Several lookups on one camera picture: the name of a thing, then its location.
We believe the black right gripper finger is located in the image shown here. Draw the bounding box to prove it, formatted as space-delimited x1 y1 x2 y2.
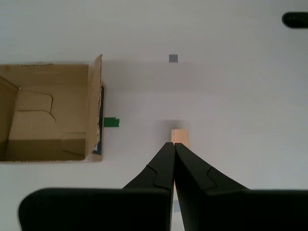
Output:
174 142 308 231
18 141 174 231

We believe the light wooden block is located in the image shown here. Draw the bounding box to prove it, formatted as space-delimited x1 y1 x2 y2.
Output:
170 128 190 147

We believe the brown cardboard box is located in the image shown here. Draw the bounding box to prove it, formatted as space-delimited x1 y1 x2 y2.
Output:
0 54 107 164

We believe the green tape strip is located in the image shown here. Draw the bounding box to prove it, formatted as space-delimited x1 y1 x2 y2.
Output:
103 116 120 128

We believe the black oval table grommet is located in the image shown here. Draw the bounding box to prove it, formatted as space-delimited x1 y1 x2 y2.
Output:
282 11 308 30

